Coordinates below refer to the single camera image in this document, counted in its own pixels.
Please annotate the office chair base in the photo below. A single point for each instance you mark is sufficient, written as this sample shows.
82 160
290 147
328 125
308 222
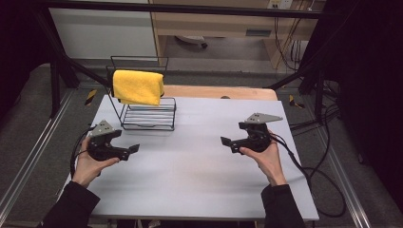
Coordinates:
191 39

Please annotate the aluminium floor rail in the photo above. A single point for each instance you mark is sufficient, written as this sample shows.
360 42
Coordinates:
345 183
34 152

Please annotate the yellow towel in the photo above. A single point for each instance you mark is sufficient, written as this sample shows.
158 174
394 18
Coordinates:
138 87

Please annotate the white power outlet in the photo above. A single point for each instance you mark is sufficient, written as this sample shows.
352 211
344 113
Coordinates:
280 3

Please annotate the black curtain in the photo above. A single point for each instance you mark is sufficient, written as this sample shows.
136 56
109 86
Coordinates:
15 47
370 79

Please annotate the white cabinet panel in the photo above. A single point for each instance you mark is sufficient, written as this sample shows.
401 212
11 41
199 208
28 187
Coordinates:
104 33

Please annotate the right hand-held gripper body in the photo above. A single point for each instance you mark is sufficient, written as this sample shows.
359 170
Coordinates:
258 142

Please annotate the black metal frame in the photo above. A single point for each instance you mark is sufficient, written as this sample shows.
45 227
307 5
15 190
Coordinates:
190 9

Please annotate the person's left hand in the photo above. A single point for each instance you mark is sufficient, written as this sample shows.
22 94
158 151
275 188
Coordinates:
85 167

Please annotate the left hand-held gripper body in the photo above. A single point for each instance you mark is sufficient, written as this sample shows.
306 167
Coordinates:
99 150

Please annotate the light wooden desk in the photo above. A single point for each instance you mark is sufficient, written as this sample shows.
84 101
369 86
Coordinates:
221 23

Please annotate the person's right hand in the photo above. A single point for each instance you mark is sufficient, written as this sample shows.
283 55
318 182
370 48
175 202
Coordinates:
271 161

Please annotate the wooden table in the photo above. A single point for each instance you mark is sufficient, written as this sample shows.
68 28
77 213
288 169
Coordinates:
218 91

